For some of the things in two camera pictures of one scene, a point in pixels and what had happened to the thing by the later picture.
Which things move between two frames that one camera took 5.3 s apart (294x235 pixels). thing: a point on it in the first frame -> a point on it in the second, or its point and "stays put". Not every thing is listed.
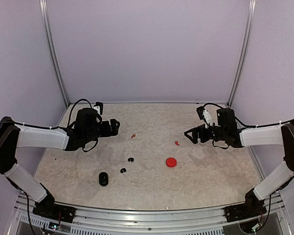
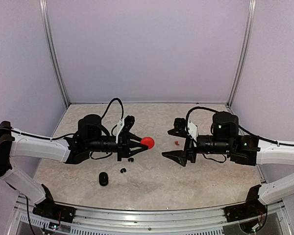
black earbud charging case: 103,178 stays put
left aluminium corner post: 46,24 stays put
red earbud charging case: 171,162 -> 148,141
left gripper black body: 107,132 -> 122,146
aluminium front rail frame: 102,221 stays put
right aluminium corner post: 244,51 stays put
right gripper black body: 205,138 -> 189,149
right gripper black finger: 194,132 -> 180,156
